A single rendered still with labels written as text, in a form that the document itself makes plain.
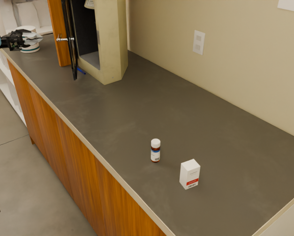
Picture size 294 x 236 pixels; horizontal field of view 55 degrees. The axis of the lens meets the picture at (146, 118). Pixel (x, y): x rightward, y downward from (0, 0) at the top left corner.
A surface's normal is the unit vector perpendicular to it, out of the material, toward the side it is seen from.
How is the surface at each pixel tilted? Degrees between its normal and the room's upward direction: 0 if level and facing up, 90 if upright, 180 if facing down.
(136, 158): 0
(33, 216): 0
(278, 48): 90
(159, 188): 2
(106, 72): 90
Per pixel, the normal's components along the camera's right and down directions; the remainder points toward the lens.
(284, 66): -0.80, 0.34
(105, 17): 0.60, 0.45
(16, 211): 0.00, -0.82
